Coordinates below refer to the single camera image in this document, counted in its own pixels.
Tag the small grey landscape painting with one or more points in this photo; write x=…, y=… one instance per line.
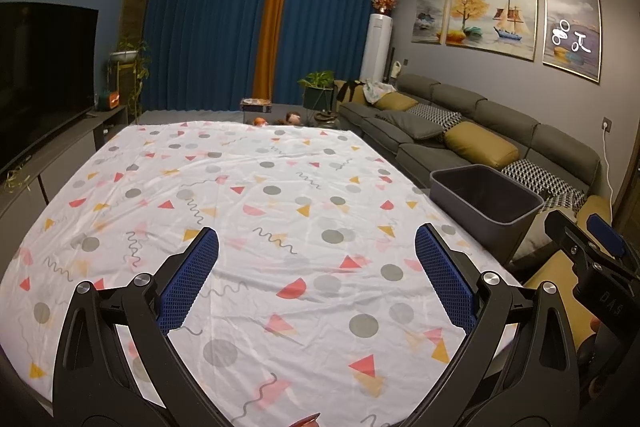
x=428, y=16

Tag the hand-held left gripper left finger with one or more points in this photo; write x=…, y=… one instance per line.
x=192, y=277

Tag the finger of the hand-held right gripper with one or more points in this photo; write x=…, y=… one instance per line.
x=567, y=234
x=605, y=234

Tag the gold plant stand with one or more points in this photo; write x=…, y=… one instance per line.
x=122, y=79

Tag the black flat television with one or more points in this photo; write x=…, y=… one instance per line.
x=40, y=77

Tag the brown round toy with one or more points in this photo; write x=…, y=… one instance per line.
x=294, y=118

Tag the printed white tablecloth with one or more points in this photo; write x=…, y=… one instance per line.
x=300, y=207

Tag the trailing plant white bowl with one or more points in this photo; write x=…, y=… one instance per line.
x=127, y=54

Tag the grey television cabinet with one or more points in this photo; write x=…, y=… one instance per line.
x=75, y=152

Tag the small black white patterned cushion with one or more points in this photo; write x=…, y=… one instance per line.
x=436, y=116

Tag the artificial flower arrangement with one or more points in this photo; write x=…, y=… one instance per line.
x=384, y=1

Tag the dark grey cushion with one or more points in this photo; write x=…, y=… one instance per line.
x=412, y=127

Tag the wall socket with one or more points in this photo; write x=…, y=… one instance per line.
x=607, y=123

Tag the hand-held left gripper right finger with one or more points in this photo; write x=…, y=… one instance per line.
x=445, y=277

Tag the white cloth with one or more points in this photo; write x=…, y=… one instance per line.
x=379, y=90

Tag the small yellow cushion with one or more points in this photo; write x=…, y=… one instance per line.
x=395, y=102

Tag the large yellow cushion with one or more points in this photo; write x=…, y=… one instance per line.
x=481, y=144

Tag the sailboat and tree painting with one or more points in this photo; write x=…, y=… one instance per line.
x=490, y=22

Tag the orange curtain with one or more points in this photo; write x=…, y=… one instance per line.
x=272, y=22

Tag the white standing air conditioner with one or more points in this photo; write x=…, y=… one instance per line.
x=376, y=49

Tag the grey plastic bin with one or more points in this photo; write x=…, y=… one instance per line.
x=495, y=232

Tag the orange radio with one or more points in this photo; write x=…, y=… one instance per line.
x=109, y=101

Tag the colourful printed box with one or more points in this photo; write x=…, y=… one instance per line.
x=256, y=105

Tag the framed painting with glare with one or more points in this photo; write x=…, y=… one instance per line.
x=571, y=34

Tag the blue curtain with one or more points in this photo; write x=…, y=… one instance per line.
x=335, y=27
x=205, y=32

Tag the potted plant green planter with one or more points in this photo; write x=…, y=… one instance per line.
x=317, y=94

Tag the white wall device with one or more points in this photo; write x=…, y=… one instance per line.
x=397, y=71

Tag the long yellow leather bolster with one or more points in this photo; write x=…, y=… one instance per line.
x=555, y=282

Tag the large black white patterned cushion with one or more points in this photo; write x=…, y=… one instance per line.
x=542, y=179

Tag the small orange toy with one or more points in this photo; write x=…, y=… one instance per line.
x=260, y=122

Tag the black tall speaker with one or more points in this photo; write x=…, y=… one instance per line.
x=390, y=64

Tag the dark metal tea stove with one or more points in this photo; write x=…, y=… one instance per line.
x=327, y=118

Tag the yellow ribbon scraps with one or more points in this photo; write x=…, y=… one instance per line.
x=15, y=179

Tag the person's right hand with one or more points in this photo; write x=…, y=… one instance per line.
x=590, y=352

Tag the grey sofa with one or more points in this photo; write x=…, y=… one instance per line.
x=500, y=107

